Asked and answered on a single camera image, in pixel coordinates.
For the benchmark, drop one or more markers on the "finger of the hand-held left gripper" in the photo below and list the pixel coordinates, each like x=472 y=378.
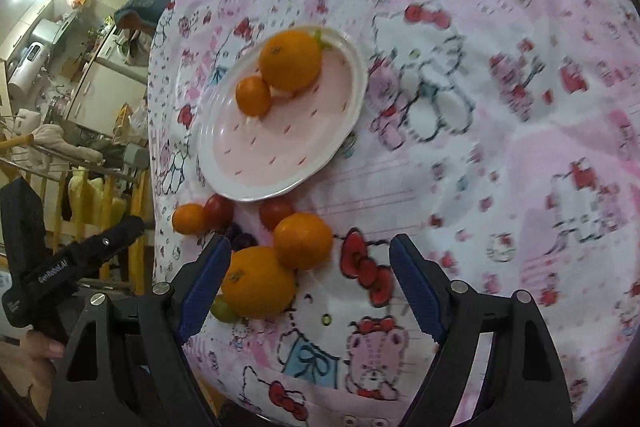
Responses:
x=107 y=242

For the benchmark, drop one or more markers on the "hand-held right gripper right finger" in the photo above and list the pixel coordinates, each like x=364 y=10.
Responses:
x=415 y=287

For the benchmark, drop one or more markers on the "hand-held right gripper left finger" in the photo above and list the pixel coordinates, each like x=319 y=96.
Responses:
x=210 y=287

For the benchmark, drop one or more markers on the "green cherry tomato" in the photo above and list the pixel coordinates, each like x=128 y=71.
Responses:
x=225 y=312

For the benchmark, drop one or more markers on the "dark purple cherry tomato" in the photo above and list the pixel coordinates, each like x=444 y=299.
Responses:
x=242 y=238

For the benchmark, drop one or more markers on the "small tangerine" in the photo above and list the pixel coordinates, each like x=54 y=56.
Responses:
x=190 y=219
x=253 y=96

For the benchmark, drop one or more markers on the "red cherry tomato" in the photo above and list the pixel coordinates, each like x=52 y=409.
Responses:
x=275 y=211
x=220 y=209

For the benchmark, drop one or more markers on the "medium tangerine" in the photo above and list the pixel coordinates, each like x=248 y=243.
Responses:
x=302 y=241

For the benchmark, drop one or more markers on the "pink white plate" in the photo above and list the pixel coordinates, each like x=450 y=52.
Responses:
x=260 y=157

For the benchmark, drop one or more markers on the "person's left hand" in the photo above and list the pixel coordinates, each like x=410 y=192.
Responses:
x=42 y=357

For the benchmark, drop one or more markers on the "wooden drying rack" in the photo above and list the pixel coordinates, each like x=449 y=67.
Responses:
x=102 y=212

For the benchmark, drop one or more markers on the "yellow cloth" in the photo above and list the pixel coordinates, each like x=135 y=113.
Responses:
x=80 y=192

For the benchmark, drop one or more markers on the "grey plastic object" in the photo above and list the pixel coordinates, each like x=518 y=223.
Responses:
x=135 y=156

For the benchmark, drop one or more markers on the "beige garment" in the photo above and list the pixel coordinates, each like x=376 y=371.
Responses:
x=50 y=137

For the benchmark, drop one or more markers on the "white cabinet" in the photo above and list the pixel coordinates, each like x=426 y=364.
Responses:
x=110 y=92

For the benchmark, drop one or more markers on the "pink printed tablecloth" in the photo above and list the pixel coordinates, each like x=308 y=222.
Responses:
x=500 y=157

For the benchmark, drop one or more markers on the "white kitchen appliance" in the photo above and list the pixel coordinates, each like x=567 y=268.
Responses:
x=27 y=67

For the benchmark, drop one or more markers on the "large orange with green stalk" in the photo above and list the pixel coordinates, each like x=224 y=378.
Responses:
x=290 y=62

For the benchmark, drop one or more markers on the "green stalk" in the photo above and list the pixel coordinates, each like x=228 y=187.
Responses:
x=320 y=39

